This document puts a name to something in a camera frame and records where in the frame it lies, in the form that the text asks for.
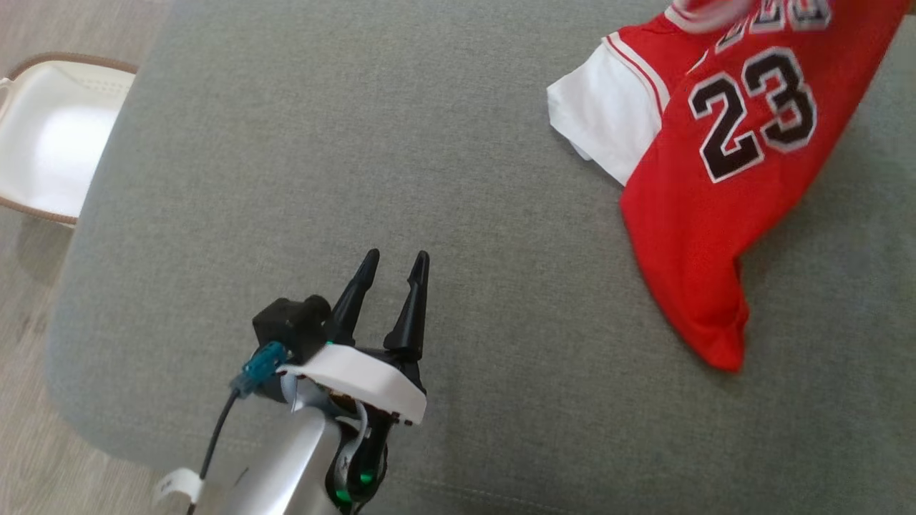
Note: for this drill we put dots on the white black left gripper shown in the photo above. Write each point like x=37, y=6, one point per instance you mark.
x=365, y=372

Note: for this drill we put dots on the red number 23 basketball jersey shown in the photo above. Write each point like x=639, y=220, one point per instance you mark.
x=701, y=236

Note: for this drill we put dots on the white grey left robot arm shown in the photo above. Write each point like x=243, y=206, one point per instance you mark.
x=286, y=465

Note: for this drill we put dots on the grey fabric sofa seat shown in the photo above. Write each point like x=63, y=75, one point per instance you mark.
x=358, y=143

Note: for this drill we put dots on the white laundry basket brown rim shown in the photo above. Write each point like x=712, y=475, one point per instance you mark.
x=57, y=136

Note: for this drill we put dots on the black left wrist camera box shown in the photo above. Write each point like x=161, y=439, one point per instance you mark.
x=290, y=325

